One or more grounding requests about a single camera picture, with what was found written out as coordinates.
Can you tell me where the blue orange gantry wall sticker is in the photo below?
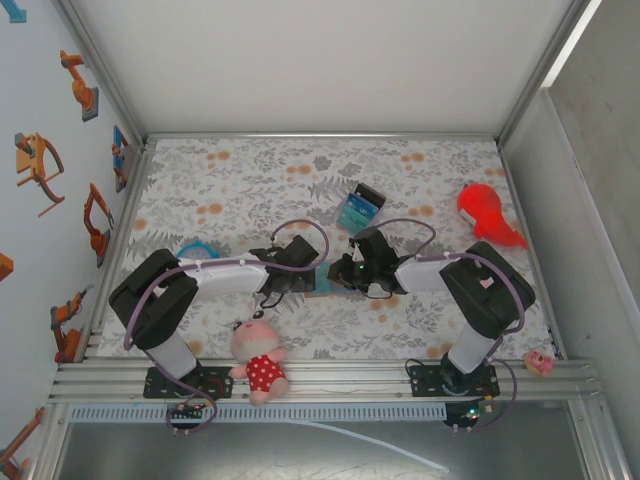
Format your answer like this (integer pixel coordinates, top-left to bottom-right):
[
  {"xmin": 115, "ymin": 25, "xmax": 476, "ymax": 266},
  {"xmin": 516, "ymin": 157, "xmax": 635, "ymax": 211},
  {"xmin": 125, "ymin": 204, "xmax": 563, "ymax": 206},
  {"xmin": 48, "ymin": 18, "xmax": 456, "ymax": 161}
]
[{"xmin": 110, "ymin": 124, "xmax": 133, "ymax": 194}]

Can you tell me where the pink plush pig dotted dress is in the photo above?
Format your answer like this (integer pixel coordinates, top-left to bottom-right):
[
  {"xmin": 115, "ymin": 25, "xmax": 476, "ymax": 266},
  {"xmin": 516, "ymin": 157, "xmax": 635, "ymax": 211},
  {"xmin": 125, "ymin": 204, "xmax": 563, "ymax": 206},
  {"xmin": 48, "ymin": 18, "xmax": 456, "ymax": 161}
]
[{"xmin": 228, "ymin": 308, "xmax": 290, "ymax": 407}]

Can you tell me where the round black circuit board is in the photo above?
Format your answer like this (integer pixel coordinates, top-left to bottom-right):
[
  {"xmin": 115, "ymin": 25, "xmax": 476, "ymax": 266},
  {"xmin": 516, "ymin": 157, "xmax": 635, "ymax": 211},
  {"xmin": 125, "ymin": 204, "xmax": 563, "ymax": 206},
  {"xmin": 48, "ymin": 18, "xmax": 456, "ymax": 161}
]
[
  {"xmin": 443, "ymin": 398, "xmax": 494, "ymax": 431},
  {"xmin": 167, "ymin": 402, "xmax": 209, "ymax": 431}
]

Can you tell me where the aluminium frame post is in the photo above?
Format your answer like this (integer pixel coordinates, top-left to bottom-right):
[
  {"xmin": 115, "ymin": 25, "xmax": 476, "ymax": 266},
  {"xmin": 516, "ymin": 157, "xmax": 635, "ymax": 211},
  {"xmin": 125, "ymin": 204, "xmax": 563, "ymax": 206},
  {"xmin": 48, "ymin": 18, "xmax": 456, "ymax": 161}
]
[
  {"xmin": 52, "ymin": 0, "xmax": 151, "ymax": 149},
  {"xmin": 494, "ymin": 0, "xmax": 609, "ymax": 149}
]

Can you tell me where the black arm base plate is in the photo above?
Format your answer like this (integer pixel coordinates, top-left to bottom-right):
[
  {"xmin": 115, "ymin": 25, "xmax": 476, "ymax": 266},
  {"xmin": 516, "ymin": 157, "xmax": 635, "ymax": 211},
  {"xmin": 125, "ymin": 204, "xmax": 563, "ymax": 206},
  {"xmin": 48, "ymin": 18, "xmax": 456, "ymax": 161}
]
[
  {"xmin": 143, "ymin": 364, "xmax": 235, "ymax": 400},
  {"xmin": 409, "ymin": 363, "xmax": 501, "ymax": 399}
]

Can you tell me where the orange claw crane wall sticker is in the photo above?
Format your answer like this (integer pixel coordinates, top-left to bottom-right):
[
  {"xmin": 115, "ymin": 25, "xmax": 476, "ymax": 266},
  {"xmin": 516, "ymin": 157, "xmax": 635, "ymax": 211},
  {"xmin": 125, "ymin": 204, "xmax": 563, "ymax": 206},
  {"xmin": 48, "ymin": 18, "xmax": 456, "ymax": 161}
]
[{"xmin": 13, "ymin": 132, "xmax": 67, "ymax": 219}]

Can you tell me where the aluminium frame rail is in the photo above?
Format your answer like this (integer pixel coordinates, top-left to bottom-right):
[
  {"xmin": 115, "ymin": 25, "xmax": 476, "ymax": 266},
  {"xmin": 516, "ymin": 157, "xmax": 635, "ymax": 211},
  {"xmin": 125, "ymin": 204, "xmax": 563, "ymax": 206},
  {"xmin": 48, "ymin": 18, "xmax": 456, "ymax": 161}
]
[
  {"xmin": 79, "ymin": 142, "xmax": 157, "ymax": 362},
  {"xmin": 143, "ymin": 131, "xmax": 503, "ymax": 146}
]

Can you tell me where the red plastic toy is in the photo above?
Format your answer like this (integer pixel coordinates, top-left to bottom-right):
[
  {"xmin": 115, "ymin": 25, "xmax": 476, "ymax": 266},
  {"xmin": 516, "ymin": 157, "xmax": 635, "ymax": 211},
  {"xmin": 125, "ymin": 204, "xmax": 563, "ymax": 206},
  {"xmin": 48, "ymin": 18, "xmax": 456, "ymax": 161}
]
[{"xmin": 455, "ymin": 183, "xmax": 530, "ymax": 250}]

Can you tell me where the blue machine wall sticker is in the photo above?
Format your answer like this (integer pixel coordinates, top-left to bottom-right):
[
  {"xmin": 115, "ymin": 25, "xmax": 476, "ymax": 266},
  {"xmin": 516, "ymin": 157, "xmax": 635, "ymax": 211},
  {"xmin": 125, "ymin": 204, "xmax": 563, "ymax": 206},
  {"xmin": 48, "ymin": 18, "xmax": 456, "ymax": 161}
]
[{"xmin": 0, "ymin": 0, "xmax": 29, "ymax": 25}]

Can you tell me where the thin black wire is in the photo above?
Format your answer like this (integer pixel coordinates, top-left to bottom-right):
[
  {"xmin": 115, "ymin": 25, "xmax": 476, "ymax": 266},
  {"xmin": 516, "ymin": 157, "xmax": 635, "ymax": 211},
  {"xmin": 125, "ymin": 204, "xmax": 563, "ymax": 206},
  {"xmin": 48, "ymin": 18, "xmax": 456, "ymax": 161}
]
[{"xmin": 403, "ymin": 355, "xmax": 446, "ymax": 381}]

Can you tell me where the blue alarm clock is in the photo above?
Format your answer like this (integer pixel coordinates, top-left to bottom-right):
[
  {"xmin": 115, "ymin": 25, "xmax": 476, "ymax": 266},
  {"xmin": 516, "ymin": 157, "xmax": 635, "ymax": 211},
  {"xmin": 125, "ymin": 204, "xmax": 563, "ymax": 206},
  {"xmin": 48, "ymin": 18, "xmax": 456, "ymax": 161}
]
[{"xmin": 175, "ymin": 238, "xmax": 221, "ymax": 261}]

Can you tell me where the white plastic tube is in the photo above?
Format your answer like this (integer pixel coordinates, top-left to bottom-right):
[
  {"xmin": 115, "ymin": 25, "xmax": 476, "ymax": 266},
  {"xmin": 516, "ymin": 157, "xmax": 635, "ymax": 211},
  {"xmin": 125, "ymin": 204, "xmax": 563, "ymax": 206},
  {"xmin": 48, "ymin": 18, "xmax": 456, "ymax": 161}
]
[{"xmin": 294, "ymin": 419, "xmax": 450, "ymax": 474}]

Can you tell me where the blue card with white print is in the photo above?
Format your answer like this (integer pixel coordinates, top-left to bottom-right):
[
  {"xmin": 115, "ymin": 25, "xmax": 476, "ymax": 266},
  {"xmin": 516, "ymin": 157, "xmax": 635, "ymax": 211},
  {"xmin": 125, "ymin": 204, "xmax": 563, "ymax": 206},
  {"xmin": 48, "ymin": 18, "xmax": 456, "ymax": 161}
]
[{"xmin": 342, "ymin": 194, "xmax": 377, "ymax": 222}]

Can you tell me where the floral table cloth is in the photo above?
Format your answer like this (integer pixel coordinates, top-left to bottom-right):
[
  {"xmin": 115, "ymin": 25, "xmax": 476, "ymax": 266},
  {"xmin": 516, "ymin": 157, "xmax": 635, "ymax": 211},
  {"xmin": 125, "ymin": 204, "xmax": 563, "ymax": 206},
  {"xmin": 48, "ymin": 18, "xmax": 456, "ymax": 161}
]
[{"xmin": 99, "ymin": 137, "xmax": 557, "ymax": 362}]

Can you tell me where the white slotted cable duct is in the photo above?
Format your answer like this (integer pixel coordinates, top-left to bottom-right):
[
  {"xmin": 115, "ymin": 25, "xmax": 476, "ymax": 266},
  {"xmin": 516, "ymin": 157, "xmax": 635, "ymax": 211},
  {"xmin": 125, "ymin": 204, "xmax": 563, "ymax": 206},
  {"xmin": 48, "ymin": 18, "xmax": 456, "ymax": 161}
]
[{"xmin": 67, "ymin": 403, "xmax": 449, "ymax": 422}]

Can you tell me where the small pink bear toy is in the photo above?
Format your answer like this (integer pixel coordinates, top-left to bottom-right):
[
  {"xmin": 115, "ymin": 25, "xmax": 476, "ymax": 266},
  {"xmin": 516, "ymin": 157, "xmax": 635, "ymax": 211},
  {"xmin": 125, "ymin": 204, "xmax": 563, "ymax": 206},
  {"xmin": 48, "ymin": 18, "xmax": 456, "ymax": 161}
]
[{"xmin": 523, "ymin": 349, "xmax": 556, "ymax": 378}]

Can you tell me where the wide aluminium base rail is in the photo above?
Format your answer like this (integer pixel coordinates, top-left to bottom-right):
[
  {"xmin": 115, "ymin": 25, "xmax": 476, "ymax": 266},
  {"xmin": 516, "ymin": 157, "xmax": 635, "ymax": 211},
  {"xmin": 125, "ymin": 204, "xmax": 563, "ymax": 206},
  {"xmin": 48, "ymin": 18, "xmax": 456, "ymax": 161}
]
[{"xmin": 48, "ymin": 355, "xmax": 606, "ymax": 401}]

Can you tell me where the blue card box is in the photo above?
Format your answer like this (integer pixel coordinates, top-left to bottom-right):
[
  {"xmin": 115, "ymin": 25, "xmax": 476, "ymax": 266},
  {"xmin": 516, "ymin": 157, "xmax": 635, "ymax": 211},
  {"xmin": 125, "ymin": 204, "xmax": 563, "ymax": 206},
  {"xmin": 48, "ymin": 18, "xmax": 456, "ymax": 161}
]
[{"xmin": 335, "ymin": 182, "xmax": 389, "ymax": 236}]

